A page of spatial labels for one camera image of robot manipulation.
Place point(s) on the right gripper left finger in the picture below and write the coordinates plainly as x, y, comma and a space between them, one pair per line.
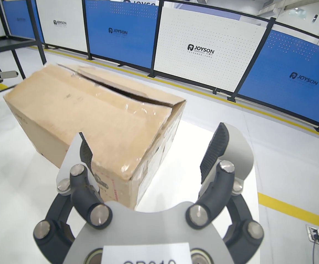
79, 190

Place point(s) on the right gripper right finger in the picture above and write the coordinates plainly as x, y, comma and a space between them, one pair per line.
221, 185

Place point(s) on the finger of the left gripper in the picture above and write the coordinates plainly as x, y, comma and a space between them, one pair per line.
7, 74

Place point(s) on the black metal rack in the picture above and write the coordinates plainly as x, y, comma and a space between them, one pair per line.
8, 42

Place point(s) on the blue partition panel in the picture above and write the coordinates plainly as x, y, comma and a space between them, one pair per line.
291, 78
120, 31
19, 20

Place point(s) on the white partition panel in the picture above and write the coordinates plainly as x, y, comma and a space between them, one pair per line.
203, 47
61, 24

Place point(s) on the large brown cardboard carton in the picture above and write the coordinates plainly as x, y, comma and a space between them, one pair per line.
74, 111

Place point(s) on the white power strip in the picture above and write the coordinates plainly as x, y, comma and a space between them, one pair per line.
312, 230

